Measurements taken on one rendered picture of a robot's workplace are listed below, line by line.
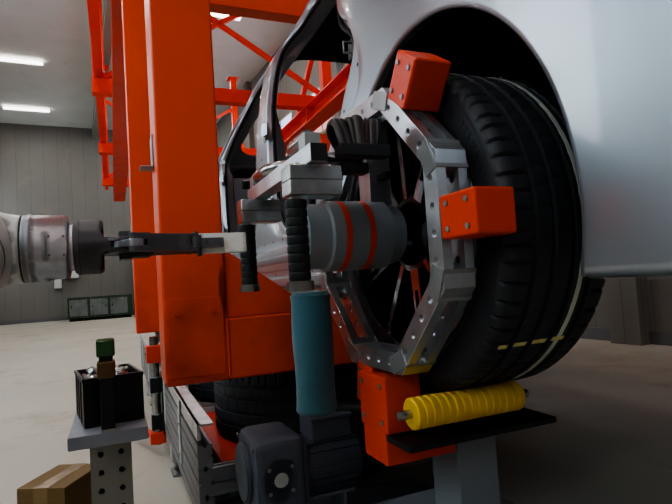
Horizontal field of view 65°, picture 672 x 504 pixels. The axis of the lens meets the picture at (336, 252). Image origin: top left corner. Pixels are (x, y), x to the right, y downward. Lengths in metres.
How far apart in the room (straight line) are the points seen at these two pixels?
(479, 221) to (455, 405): 0.39
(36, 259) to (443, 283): 0.57
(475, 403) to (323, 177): 0.51
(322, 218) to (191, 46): 0.73
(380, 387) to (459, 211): 0.41
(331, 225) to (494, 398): 0.45
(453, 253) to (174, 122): 0.86
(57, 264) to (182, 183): 0.72
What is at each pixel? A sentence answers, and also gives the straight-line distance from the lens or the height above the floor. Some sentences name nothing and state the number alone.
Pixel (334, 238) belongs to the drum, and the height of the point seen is 0.84.
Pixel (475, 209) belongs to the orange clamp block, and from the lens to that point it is 0.78.
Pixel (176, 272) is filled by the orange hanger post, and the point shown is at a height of 0.81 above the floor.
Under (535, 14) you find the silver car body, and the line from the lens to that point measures 0.97.
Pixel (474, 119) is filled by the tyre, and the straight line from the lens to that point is 0.93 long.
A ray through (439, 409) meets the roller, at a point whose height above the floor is 0.52.
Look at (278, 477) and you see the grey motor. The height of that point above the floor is 0.32.
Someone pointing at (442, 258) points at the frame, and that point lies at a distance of 0.85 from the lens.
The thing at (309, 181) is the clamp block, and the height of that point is 0.92.
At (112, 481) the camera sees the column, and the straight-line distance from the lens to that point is 1.60.
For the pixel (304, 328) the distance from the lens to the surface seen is 1.12.
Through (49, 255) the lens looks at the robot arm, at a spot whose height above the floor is 0.82.
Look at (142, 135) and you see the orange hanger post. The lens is 3.46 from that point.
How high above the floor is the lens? 0.76
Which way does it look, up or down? 3 degrees up
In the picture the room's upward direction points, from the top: 4 degrees counter-clockwise
